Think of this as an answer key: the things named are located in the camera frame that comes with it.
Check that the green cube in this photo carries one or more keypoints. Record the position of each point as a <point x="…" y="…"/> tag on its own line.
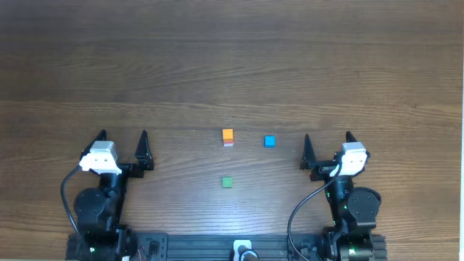
<point x="227" y="182"/>

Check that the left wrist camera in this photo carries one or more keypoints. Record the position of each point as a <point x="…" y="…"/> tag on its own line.
<point x="101" y="157"/>

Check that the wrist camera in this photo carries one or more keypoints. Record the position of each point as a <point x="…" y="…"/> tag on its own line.
<point x="101" y="157"/>
<point x="351" y="157"/>

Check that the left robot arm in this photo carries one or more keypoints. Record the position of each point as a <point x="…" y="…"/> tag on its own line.
<point x="94" y="210"/>

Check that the blue cube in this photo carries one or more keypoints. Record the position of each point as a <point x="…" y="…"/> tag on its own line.
<point x="269" y="141"/>

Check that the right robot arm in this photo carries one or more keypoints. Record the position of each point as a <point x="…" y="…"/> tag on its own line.
<point x="357" y="208"/>

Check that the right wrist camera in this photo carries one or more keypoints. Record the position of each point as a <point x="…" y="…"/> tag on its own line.
<point x="351" y="157"/>

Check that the orange cube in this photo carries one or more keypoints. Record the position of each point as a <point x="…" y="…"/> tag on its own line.
<point x="227" y="134"/>

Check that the mounting rail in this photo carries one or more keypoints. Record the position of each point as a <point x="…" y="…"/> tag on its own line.
<point x="203" y="248"/>

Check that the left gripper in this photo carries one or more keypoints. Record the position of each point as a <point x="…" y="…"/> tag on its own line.
<point x="133" y="169"/>

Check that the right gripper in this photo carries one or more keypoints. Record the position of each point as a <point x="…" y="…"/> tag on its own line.
<point x="322" y="169"/>

